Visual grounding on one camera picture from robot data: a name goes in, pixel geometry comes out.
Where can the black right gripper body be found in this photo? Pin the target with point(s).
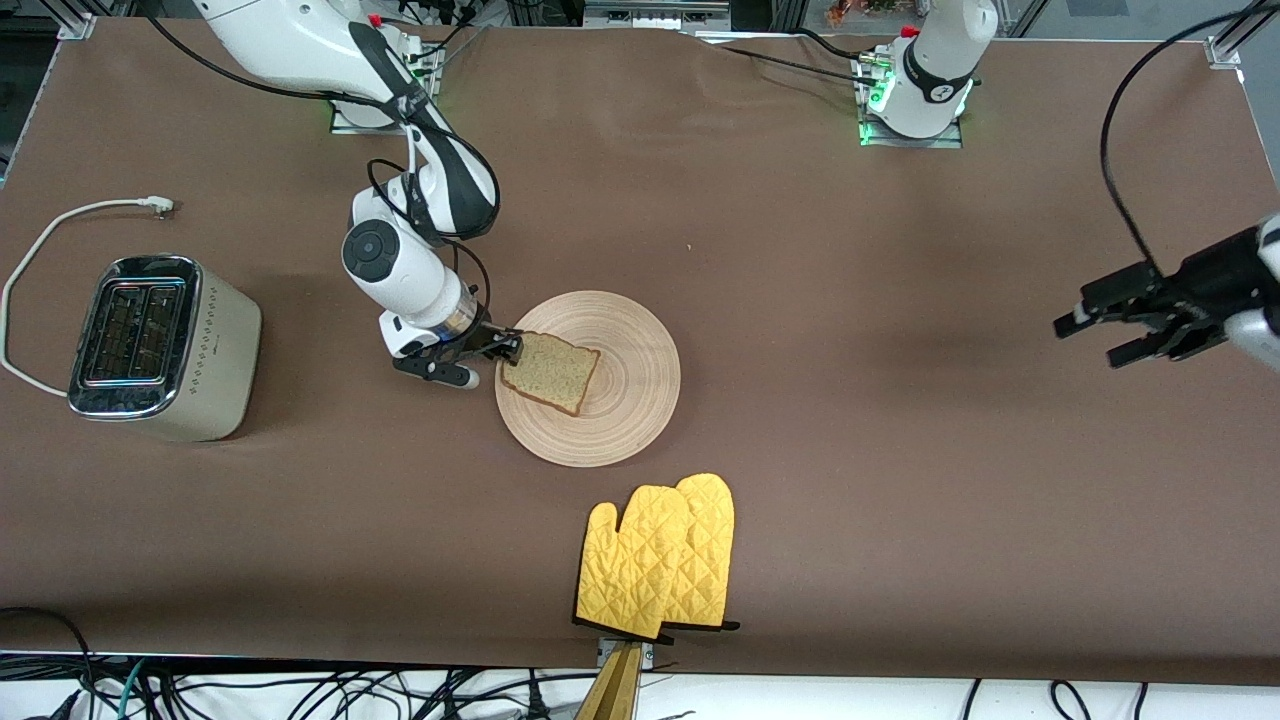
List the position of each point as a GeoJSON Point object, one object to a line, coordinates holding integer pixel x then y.
{"type": "Point", "coordinates": [483, 338]}

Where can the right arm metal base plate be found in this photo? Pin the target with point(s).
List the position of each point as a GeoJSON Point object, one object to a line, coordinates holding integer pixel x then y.
{"type": "Point", "coordinates": [345, 122]}

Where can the small metal bracket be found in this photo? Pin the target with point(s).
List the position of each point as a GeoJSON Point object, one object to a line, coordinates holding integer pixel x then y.
{"type": "Point", "coordinates": [648, 655]}

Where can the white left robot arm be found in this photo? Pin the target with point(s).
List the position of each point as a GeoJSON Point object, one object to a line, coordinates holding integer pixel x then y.
{"type": "Point", "coordinates": [935, 70]}

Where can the brass coloured bar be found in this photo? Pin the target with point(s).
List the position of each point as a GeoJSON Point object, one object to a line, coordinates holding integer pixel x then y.
{"type": "Point", "coordinates": [615, 690]}

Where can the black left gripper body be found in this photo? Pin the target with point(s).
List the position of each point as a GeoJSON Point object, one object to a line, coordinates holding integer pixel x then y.
{"type": "Point", "coordinates": [1203, 282]}

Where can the cream and chrome toaster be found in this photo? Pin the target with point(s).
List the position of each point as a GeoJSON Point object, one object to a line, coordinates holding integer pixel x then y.
{"type": "Point", "coordinates": [215, 350]}

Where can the metal table corner bracket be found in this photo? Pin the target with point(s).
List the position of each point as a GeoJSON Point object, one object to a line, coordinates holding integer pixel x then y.
{"type": "Point", "coordinates": [1222, 52]}
{"type": "Point", "coordinates": [78, 25]}

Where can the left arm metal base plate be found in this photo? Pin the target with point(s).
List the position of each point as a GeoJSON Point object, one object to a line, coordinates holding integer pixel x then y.
{"type": "Point", "coordinates": [875, 135]}

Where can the aluminium profile frame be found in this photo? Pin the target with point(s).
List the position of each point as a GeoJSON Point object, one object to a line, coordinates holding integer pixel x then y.
{"type": "Point", "coordinates": [650, 15]}

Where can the round wooden plate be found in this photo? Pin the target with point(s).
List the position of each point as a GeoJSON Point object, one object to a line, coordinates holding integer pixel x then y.
{"type": "Point", "coordinates": [630, 400]}

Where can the yellow quilted oven mitt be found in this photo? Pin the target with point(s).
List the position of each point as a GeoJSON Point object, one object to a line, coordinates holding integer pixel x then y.
{"type": "Point", "coordinates": [712, 540]}
{"type": "Point", "coordinates": [635, 570]}

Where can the brown bread slice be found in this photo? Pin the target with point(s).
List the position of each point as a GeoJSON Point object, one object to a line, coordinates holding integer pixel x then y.
{"type": "Point", "coordinates": [555, 375]}

